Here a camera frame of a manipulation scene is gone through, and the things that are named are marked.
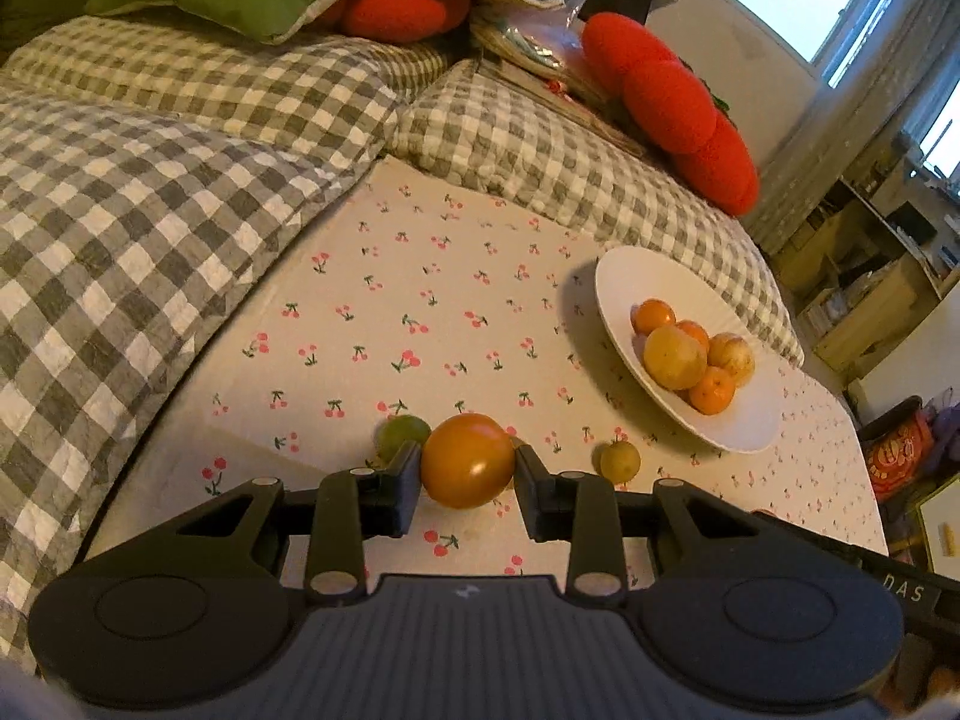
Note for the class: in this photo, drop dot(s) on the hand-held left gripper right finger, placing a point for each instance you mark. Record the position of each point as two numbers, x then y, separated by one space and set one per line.
532 491

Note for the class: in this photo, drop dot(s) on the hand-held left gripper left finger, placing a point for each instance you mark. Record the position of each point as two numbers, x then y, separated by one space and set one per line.
405 487

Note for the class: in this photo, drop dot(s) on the green tomato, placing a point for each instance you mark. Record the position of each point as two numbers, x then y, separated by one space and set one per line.
397 431

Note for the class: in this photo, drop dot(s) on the orange tomato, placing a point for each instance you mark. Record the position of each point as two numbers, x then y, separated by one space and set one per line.
467 461

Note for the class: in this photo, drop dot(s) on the orange tangerine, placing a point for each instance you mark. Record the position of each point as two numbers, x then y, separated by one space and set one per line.
712 390
694 331
652 315

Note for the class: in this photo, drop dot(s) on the white plate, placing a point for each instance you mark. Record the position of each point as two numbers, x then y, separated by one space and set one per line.
742 427

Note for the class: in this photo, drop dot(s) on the pale yellow apple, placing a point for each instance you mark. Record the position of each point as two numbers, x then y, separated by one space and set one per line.
733 358

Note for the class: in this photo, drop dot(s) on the green framed board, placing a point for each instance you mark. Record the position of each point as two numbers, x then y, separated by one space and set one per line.
941 525

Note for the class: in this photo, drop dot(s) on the red bag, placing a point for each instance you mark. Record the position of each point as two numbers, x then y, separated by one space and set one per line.
900 457

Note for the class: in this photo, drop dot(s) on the cherry print cloth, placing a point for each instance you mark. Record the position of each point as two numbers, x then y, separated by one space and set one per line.
450 300

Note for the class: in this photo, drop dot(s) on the wooden shelf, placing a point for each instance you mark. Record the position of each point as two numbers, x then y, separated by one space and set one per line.
877 292

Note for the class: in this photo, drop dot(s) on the red tomato-shaped cushion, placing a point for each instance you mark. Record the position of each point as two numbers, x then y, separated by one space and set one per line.
675 105

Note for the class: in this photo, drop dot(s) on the patterned curtain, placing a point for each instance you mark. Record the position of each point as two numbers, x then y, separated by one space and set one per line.
832 157

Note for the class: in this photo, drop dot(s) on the clear plastic bag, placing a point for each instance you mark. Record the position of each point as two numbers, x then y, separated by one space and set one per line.
540 37

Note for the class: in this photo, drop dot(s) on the small red cushion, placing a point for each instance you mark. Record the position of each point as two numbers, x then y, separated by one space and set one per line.
405 4

